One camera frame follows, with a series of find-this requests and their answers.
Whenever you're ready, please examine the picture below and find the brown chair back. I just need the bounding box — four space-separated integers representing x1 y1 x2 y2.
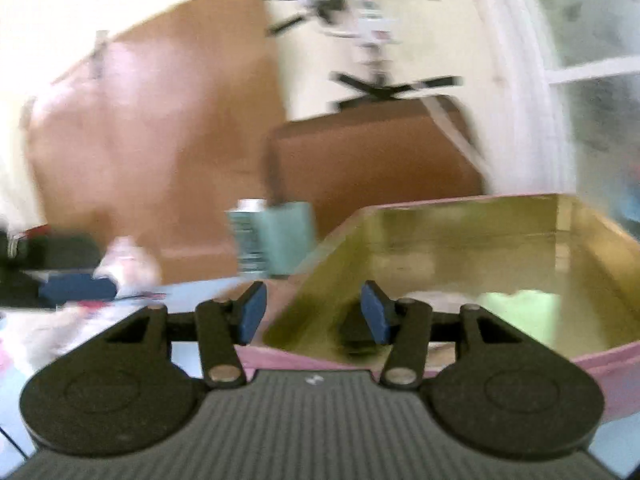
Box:
264 95 493 241

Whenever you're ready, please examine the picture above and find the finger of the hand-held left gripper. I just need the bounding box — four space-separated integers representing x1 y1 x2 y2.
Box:
39 275 118 307

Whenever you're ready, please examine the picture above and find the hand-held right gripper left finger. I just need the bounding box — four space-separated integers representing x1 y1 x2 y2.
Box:
102 281 267 388

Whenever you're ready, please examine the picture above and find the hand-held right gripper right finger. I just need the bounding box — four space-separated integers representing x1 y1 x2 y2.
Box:
361 281 523 388

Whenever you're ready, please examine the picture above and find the teal card box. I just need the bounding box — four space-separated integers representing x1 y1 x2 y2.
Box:
267 201 317 277

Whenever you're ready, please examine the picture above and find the pink biscuit tin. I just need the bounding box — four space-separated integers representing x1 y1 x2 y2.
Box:
232 192 640 423

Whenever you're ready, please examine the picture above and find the brown cardboard sheet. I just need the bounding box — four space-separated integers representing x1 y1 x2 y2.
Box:
22 0 281 281

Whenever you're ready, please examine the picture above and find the printed cartoon tablecloth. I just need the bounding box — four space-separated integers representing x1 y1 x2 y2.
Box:
0 280 640 466

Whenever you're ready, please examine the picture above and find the clear plastic cup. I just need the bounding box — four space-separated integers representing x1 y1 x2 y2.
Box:
95 237 163 295

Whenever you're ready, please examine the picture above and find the green drink carton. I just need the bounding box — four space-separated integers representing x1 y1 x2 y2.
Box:
227 199 271 278

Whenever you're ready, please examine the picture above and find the light green cloth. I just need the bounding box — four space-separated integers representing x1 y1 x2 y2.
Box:
477 290 563 348

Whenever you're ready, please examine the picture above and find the frosted glass window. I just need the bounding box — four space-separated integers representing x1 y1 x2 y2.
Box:
500 0 640 241

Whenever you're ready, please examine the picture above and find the black tape strip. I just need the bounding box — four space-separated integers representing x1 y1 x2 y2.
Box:
400 76 462 92
267 15 308 37
332 72 401 107

